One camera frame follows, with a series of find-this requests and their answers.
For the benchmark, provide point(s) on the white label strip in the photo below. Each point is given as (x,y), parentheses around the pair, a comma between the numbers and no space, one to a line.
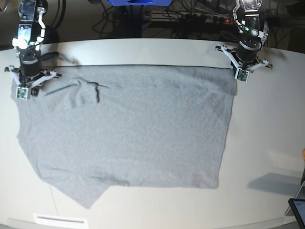
(61,222)

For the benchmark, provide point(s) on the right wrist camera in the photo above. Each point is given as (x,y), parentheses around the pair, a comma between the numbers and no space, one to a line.
(22,93)

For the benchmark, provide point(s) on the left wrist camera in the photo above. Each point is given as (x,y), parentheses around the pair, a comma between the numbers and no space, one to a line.
(242,75)

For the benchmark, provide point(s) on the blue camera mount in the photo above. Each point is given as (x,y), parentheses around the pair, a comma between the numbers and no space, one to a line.
(139,2)

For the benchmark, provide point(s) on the grey T-shirt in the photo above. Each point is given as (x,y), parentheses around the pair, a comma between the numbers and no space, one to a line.
(132,126)

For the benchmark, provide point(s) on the black power strip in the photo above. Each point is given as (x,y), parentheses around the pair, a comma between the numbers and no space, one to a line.
(196,17)

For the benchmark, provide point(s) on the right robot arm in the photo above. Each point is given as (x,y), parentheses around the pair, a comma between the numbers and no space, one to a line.
(31,32)

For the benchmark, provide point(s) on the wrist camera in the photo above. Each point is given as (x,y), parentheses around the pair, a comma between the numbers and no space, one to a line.
(22,93)
(242,75)

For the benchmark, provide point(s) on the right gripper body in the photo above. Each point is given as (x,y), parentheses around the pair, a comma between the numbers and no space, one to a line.
(31,74)

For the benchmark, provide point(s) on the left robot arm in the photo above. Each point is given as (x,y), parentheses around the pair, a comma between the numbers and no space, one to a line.
(240,22)

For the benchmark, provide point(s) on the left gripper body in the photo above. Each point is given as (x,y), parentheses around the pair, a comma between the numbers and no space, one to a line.
(245,55)

